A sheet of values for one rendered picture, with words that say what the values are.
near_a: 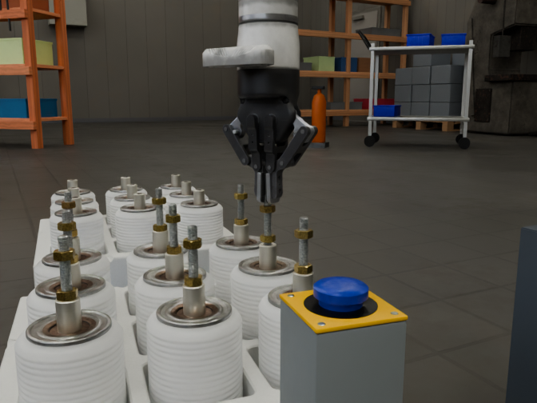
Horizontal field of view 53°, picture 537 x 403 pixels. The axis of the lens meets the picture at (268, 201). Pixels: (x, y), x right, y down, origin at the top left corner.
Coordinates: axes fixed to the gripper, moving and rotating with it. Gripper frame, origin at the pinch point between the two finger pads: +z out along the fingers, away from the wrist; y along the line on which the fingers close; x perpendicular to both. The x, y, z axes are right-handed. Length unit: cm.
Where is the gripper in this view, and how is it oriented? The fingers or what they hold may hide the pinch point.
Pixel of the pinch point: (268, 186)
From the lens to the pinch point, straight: 67.2
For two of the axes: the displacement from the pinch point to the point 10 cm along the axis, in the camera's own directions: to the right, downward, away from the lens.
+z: 0.0, 9.8, 1.8
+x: -5.6, 1.5, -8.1
